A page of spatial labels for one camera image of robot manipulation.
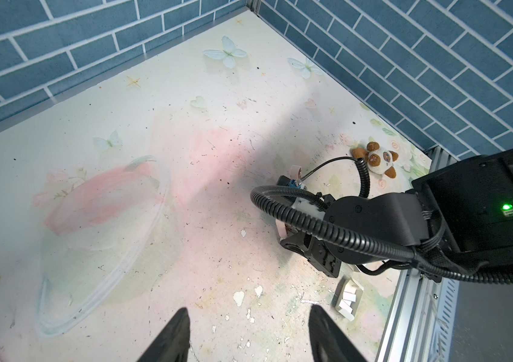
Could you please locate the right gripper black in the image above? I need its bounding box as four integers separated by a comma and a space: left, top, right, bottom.
279, 229, 342, 278

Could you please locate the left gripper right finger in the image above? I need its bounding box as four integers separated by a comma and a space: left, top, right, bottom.
309, 305, 366, 362

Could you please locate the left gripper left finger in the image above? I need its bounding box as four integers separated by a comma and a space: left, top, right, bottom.
137, 307, 191, 362

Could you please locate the staple box tray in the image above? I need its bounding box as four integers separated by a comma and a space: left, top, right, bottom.
331, 276, 364, 322

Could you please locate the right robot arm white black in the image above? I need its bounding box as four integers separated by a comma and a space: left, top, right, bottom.
284, 149, 513, 284

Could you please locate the small panda plush toy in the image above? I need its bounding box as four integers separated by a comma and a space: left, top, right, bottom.
350, 141, 399, 179

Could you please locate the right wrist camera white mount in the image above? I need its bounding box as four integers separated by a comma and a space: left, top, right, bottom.
273, 175, 325, 220

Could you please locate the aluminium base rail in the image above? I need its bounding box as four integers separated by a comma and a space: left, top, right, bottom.
373, 146, 459, 362

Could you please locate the white slotted cable duct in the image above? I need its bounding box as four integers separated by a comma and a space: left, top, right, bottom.
428, 279, 460, 362

